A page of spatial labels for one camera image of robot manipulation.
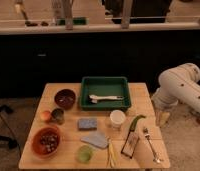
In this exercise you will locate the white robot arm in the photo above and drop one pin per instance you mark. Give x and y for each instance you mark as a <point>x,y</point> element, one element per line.
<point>178,84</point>

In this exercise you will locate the purple bowl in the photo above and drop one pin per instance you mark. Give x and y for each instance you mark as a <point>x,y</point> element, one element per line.
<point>65,98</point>

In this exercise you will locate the orange bowl with contents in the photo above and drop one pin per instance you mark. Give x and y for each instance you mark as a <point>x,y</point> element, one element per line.
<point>45,142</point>

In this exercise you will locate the green plastic tray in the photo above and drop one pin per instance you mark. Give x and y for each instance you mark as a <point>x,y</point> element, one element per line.
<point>104,86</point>

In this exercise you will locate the white paper cup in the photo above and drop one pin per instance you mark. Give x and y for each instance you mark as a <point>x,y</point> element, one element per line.
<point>117,118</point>

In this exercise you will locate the blue sponge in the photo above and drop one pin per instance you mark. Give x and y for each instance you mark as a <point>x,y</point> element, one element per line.
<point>87,124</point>

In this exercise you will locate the metal tin can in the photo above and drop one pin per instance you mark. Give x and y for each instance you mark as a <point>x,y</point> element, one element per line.
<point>58,115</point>

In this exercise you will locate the grey-blue folded cloth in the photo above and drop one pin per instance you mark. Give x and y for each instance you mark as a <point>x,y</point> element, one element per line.
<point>96,139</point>

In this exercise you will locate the wooden folding table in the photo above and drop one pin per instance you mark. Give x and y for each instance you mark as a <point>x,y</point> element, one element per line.
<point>150,151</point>

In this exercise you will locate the peach fruit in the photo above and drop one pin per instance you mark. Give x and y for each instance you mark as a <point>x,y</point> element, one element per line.
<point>45,116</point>

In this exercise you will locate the silver fork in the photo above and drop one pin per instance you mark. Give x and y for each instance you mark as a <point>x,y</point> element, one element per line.
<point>156,158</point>

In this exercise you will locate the green-handled grater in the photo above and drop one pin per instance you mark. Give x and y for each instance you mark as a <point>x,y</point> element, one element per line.
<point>132,138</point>

